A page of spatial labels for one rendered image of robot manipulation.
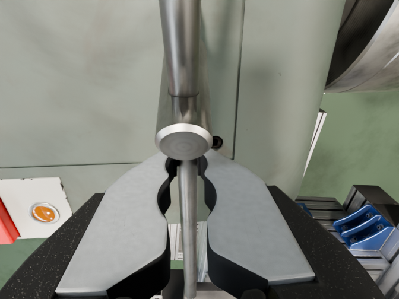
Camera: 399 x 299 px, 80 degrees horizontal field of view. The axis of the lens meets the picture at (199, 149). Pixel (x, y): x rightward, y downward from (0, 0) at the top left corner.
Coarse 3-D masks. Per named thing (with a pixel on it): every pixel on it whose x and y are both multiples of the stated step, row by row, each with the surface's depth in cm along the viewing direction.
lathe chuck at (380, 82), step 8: (392, 64) 24; (376, 72) 25; (384, 72) 25; (392, 72) 25; (368, 80) 27; (376, 80) 27; (384, 80) 27; (392, 80) 27; (352, 88) 29; (360, 88) 29; (368, 88) 30; (376, 88) 30; (384, 88) 30; (392, 88) 30
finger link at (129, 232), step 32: (160, 160) 11; (128, 192) 9; (160, 192) 10; (96, 224) 8; (128, 224) 8; (160, 224) 8; (96, 256) 7; (128, 256) 7; (160, 256) 7; (64, 288) 6; (96, 288) 6; (128, 288) 6; (160, 288) 7
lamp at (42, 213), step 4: (36, 208) 23; (40, 208) 23; (44, 208) 23; (48, 208) 23; (32, 212) 23; (36, 212) 23; (40, 212) 23; (44, 212) 23; (48, 212) 23; (52, 212) 23; (36, 216) 24; (40, 216) 23; (44, 216) 24; (48, 216) 24; (52, 216) 24; (40, 220) 24; (44, 220) 24; (48, 220) 24
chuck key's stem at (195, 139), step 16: (160, 96) 10; (208, 96) 10; (160, 112) 9; (176, 112) 9; (192, 112) 9; (208, 112) 9; (160, 128) 9; (176, 128) 8; (192, 128) 8; (208, 128) 9; (160, 144) 9; (176, 144) 9; (192, 144) 9; (208, 144) 9
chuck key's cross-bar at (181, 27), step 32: (160, 0) 6; (192, 0) 6; (192, 32) 7; (192, 64) 8; (192, 96) 9; (192, 160) 13; (192, 192) 15; (192, 224) 17; (192, 256) 20; (192, 288) 24
